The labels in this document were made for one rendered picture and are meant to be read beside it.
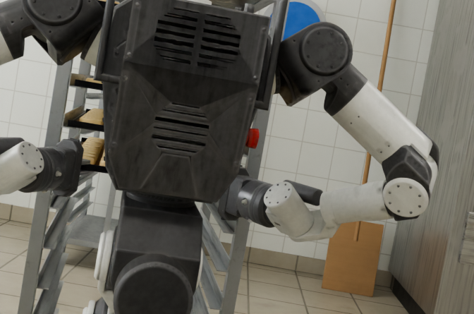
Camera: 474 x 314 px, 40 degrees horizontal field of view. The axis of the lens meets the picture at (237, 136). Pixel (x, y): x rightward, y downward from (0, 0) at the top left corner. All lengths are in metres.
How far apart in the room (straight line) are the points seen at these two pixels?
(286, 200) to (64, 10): 0.54
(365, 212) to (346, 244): 2.67
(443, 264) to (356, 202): 2.05
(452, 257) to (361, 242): 0.80
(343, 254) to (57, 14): 3.07
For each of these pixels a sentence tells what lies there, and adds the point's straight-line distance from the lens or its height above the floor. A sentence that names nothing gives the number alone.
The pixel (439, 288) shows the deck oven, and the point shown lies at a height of 0.28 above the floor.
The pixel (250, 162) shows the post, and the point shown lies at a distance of 1.50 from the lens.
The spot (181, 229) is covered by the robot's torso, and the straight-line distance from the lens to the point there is 1.03.
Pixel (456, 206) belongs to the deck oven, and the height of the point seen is 0.67.
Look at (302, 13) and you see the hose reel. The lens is 3.94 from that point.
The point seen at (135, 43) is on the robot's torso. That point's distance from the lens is 0.93.
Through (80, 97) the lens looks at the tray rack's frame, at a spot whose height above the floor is 0.90.
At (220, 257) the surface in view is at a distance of 1.65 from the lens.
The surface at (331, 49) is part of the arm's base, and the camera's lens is 1.08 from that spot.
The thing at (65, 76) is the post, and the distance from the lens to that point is 1.47.
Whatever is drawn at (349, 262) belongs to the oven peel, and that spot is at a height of 0.17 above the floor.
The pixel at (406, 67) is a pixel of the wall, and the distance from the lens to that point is 4.16.
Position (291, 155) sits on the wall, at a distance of 4.06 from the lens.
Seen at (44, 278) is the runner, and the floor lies 0.50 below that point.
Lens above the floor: 0.98
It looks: 3 degrees down
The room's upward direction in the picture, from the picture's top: 10 degrees clockwise
